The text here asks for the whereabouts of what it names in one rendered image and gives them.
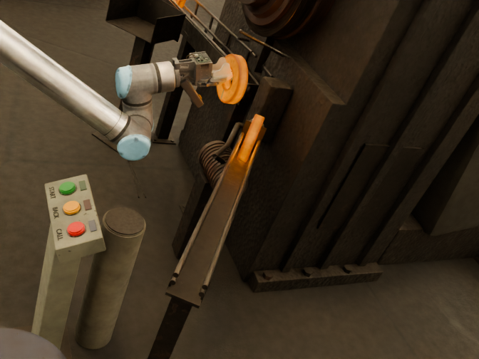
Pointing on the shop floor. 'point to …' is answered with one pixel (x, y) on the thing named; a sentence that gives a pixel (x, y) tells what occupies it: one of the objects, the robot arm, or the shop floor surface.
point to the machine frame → (345, 134)
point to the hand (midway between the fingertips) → (233, 73)
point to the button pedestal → (63, 261)
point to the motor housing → (200, 194)
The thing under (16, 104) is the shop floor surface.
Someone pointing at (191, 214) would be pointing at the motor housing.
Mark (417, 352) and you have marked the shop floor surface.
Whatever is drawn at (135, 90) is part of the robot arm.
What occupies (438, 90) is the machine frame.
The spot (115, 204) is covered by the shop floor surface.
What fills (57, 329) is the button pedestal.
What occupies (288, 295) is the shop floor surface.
